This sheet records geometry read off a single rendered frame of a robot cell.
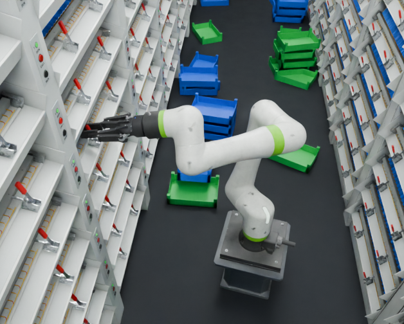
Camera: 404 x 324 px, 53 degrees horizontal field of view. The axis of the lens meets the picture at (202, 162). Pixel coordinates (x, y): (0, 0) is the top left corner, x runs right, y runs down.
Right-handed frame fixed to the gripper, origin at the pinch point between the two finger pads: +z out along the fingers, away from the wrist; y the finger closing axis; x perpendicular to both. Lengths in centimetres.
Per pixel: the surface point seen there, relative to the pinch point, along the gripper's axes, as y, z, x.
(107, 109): 19.8, 1.6, -6.0
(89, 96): 0.8, -4.9, 13.3
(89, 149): -3.1, 1.8, -5.9
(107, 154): 13.1, 6.5, -23.9
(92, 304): -34, 14, -61
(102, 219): -6.2, 10.1, -42.4
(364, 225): 28, -104, -102
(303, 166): 84, -77, -112
